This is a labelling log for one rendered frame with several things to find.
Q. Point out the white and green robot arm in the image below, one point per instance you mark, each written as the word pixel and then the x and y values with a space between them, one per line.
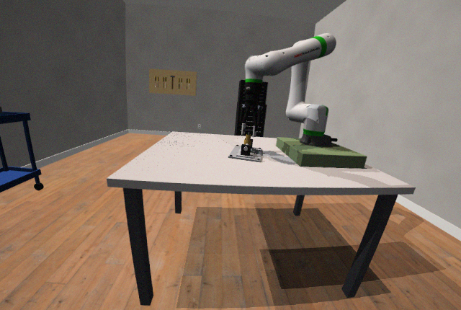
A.
pixel 272 63

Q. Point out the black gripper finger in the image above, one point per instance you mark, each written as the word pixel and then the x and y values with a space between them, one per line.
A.
pixel 243 117
pixel 257 120

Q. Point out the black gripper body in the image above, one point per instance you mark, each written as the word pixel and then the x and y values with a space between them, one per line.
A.
pixel 254 100

